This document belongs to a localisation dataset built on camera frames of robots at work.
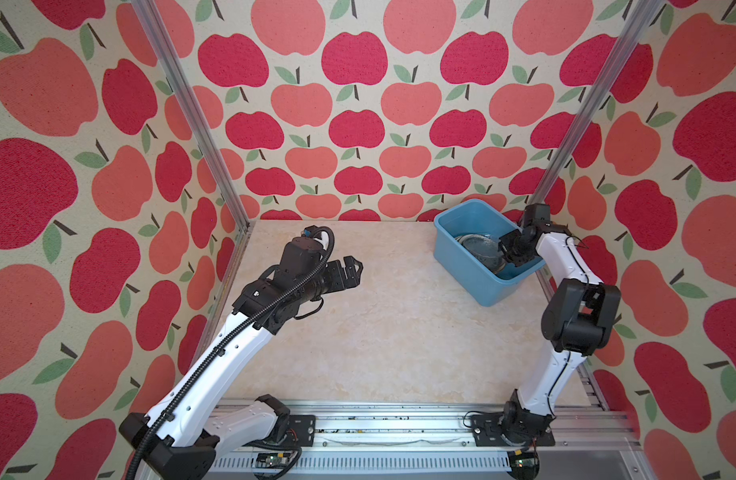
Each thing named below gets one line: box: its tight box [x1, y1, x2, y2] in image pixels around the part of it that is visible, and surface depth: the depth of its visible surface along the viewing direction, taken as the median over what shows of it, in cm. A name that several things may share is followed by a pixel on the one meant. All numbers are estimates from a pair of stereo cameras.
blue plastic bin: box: [433, 199, 546, 307], surface depth 100 cm
